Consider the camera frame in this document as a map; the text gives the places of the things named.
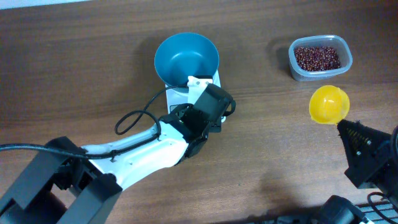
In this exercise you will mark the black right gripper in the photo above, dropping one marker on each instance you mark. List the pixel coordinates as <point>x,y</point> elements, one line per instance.
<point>370,165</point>

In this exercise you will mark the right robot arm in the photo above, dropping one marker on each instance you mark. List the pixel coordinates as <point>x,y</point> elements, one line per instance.
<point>340,210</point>

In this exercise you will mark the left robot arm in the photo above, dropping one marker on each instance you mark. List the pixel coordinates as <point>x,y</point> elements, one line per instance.
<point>66,183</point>

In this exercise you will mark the red adzuki beans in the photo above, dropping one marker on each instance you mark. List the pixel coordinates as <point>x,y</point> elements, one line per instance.
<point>316,59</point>

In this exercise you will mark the clear plastic container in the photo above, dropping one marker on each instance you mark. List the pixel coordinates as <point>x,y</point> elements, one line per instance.
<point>334,41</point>

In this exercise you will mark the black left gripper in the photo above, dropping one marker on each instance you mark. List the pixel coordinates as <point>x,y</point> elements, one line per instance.
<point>222,112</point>

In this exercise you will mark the yellow measuring scoop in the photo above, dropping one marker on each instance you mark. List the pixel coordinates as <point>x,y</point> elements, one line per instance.
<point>329,105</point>

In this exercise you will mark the blue plastic bowl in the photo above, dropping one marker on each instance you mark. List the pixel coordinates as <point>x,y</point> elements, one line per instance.
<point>183,55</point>

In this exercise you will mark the white digital kitchen scale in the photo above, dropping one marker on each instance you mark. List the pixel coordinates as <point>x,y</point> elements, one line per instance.
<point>178,96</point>

